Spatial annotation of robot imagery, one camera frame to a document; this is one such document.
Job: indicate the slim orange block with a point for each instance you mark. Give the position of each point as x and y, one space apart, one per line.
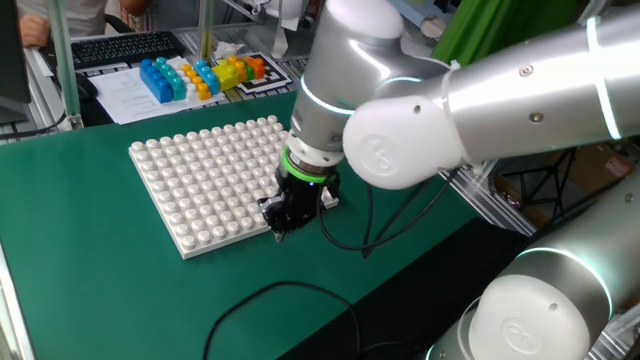
241 72

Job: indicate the black computer mouse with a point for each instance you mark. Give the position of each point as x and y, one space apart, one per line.
86 87

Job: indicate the small green block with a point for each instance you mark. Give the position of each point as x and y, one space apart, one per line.
249 74

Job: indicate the green cloth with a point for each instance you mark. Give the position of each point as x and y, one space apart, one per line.
475 30

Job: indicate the aluminium frame rail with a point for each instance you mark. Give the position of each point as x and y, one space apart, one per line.
490 205
12 325

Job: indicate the white crumpled tissue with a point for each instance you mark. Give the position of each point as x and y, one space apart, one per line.
227 50

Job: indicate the aluminium frame post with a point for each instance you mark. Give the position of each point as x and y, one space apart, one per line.
62 60
206 30

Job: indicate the yellow-orange studded block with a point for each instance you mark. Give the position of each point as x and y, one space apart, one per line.
202 92

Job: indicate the person in white shirt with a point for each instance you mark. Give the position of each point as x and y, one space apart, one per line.
75 15

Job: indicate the yellow block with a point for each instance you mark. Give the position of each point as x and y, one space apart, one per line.
227 77

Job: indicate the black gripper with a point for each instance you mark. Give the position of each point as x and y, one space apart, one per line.
302 205

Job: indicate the black-white marker board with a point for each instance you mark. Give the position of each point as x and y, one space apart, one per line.
272 77

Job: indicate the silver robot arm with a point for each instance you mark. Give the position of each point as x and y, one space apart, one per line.
500 100

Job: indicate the black keyboard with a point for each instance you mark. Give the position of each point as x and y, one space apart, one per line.
120 49

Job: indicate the person's bare forearm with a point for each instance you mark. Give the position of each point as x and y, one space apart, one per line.
134 6

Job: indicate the person's bare hand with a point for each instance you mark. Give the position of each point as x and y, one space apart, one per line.
34 30

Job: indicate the white printed paper sheets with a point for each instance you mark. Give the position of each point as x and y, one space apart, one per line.
122 100

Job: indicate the wide orange block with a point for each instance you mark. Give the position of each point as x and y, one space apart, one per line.
258 67

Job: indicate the light blue block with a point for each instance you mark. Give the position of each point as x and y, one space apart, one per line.
212 84

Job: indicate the white studded baseplate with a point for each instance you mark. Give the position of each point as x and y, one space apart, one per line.
200 185

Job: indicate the long dark blue block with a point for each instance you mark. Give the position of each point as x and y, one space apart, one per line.
160 90

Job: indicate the green table mat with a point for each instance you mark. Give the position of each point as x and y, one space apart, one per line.
100 280

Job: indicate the black monitor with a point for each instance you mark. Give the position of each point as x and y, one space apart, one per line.
12 60

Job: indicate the long teal block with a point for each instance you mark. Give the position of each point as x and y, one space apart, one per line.
177 90

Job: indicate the cardboard box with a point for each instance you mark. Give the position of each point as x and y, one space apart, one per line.
595 170

